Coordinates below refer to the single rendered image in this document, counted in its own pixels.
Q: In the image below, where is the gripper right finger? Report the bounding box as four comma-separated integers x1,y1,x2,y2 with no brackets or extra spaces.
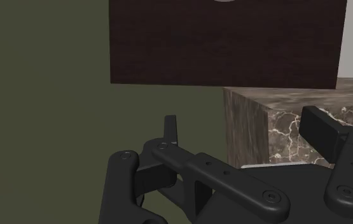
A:
298,105,353,220

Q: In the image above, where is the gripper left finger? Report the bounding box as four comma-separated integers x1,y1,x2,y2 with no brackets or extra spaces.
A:
97,115,292,224

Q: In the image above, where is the dark brown robot stand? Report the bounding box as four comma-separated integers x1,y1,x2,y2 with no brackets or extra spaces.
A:
109,0,348,90

